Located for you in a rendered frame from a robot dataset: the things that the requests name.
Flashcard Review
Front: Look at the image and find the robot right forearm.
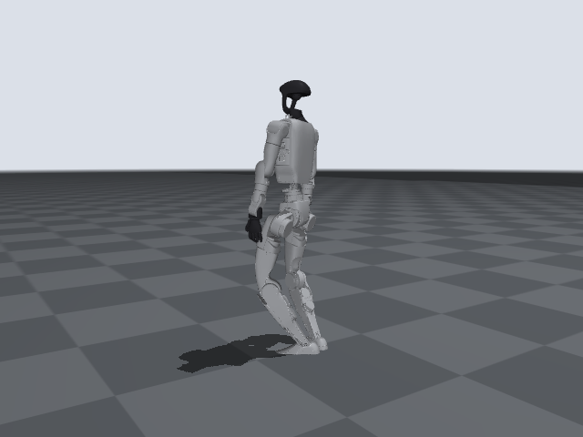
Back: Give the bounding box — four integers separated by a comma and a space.
301, 178, 315, 206

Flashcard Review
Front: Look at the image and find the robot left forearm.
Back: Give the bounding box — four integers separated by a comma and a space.
249, 161, 270, 217

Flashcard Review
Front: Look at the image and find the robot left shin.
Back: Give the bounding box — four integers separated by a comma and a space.
257, 283, 309, 347

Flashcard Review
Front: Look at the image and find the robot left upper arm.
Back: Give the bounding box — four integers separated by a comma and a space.
259, 120, 291, 178

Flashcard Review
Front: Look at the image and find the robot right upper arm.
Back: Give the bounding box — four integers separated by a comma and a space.
310, 129, 319, 180

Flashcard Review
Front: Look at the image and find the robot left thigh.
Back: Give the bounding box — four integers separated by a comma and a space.
255, 210, 294, 296

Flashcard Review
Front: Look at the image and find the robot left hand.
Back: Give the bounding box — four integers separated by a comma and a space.
245, 207, 262, 243

